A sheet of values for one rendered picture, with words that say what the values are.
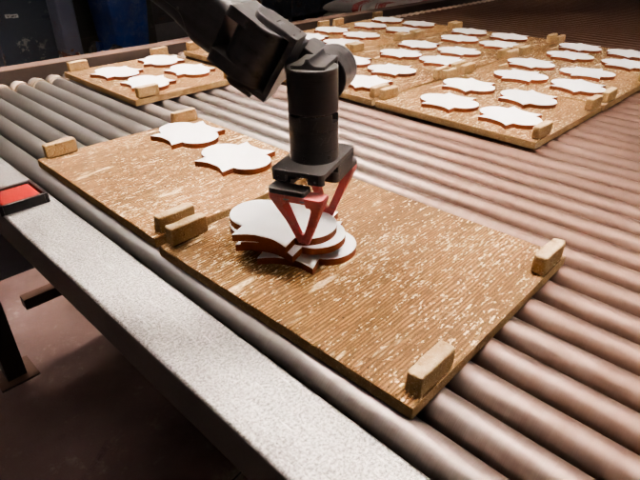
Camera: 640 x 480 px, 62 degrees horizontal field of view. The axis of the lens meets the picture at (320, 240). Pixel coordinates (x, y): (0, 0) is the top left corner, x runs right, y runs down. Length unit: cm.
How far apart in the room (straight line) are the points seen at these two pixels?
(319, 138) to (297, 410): 29
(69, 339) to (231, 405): 168
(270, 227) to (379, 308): 18
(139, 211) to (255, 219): 22
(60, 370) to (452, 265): 160
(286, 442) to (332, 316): 16
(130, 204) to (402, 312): 47
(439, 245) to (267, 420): 35
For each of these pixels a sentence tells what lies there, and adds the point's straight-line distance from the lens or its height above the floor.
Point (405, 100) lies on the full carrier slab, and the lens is 136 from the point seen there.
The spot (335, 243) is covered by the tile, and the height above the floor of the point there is 97.
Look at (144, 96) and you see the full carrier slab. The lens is 143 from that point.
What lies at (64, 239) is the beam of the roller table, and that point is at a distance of 86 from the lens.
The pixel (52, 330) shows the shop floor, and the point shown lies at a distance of 225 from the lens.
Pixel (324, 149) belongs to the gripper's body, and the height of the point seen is 109.
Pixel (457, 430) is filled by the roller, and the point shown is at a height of 91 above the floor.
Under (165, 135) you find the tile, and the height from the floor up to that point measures 95.
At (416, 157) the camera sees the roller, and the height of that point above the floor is 91.
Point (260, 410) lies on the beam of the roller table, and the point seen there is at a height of 91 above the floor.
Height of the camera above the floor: 131
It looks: 31 degrees down
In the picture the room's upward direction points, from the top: straight up
